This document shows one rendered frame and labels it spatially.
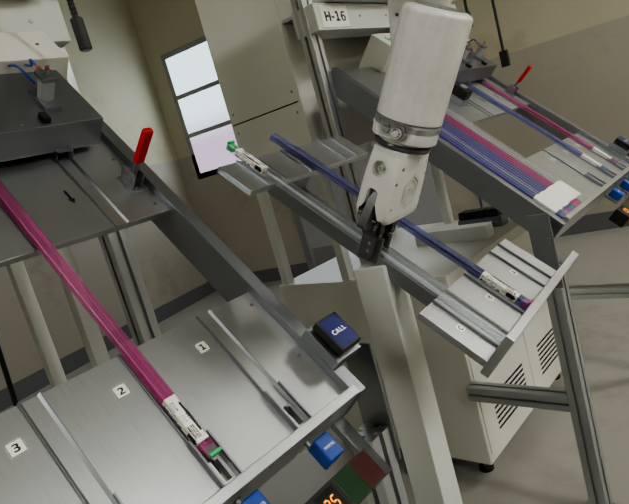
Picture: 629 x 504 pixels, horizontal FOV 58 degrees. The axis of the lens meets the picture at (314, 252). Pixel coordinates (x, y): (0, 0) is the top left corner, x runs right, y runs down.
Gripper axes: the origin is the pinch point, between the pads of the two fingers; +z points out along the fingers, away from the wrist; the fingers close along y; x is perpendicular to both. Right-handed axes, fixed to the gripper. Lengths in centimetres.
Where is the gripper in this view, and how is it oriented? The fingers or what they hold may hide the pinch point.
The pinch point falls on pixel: (374, 244)
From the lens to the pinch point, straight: 80.2
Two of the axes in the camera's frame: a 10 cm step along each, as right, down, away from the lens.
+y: 5.7, -3.0, 7.6
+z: -1.8, 8.6, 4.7
